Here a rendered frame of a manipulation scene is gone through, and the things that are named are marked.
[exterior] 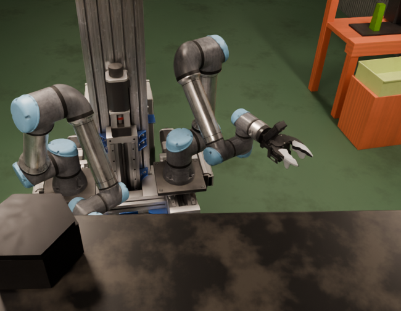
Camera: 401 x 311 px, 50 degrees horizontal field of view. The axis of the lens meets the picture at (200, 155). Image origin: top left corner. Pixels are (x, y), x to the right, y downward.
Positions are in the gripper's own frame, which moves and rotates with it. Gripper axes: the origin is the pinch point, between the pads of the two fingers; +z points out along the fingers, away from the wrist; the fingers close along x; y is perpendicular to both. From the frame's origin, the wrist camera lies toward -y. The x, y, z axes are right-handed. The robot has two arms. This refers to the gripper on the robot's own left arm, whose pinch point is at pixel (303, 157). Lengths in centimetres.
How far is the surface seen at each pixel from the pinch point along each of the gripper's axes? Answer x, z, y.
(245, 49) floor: -243, -311, 182
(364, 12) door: -441, -279, 187
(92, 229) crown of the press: 81, 38, -67
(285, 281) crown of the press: 68, 55, -65
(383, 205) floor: -147, -34, 167
